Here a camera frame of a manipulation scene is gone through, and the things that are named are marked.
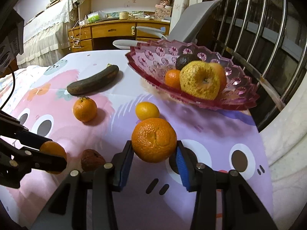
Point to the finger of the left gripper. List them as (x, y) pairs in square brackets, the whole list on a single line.
[(12, 128), (15, 163)]

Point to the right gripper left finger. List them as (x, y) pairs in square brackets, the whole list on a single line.
[(111, 177)]

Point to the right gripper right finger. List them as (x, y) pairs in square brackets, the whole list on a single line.
[(199, 178)]

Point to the large wrinkled orange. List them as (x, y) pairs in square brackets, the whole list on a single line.
[(154, 140)]

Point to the mandarin with stem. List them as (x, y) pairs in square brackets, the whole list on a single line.
[(84, 109)]

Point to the small yellow orange back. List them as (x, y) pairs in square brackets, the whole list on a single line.
[(146, 110)]

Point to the blackened banana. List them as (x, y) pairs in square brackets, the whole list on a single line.
[(95, 82)]

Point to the yellow pear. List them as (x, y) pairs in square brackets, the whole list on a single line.
[(200, 80)]

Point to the red apple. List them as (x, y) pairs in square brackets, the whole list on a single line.
[(221, 74)]

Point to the dark avocado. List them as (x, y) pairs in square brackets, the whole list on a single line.
[(185, 59)]

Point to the red lychee centre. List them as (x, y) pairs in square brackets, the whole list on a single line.
[(91, 160)]

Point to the lace covered piano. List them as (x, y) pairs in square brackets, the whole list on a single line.
[(46, 37)]

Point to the pastel patterned blanket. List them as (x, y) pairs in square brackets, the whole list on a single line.
[(23, 79)]

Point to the wooden desk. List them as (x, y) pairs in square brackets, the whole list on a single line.
[(101, 35)]

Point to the white floral curtain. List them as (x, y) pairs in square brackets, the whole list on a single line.
[(285, 146)]

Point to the pink glass fruit bowl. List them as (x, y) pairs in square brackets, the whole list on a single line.
[(152, 60)]

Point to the grey office chair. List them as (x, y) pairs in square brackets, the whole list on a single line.
[(189, 23)]

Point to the metal window bars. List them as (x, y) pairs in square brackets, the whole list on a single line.
[(267, 38)]

